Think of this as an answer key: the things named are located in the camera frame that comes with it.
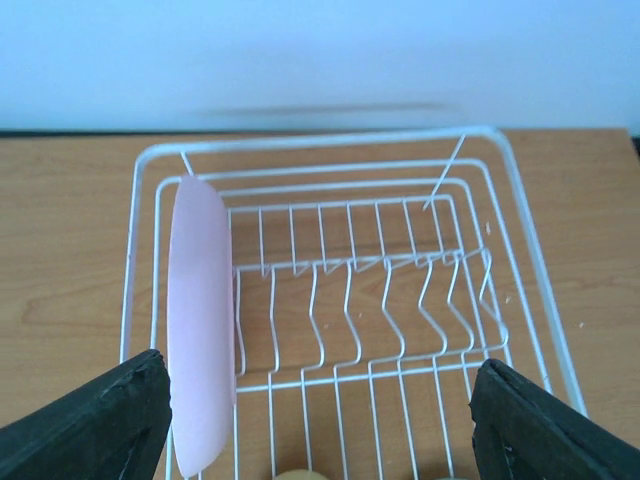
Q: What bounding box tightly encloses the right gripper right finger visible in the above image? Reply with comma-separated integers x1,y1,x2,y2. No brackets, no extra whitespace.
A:
469,359,639,479

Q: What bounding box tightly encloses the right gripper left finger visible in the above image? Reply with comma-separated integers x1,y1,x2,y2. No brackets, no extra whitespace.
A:
1,349,172,479

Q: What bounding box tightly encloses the pink round plate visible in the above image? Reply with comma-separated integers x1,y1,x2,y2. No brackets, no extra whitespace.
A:
167,175,236,478

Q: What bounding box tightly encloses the white wire dish rack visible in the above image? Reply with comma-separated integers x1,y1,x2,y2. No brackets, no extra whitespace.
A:
120,126,586,479

